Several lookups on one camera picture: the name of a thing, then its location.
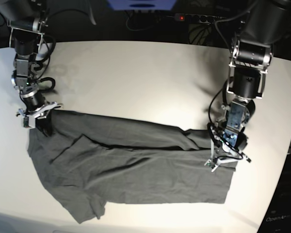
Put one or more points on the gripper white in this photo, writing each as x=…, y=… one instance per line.
x=226, y=148
x=37, y=111

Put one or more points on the grey T-shirt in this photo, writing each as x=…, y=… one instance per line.
x=91, y=160

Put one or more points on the black power strip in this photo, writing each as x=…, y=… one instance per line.
x=196, y=18

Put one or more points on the black OpenArm base box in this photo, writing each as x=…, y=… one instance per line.
x=278, y=216

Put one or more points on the blue box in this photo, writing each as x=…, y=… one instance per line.
x=142, y=4

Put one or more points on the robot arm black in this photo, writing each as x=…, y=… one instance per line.
x=27, y=20
x=251, y=51

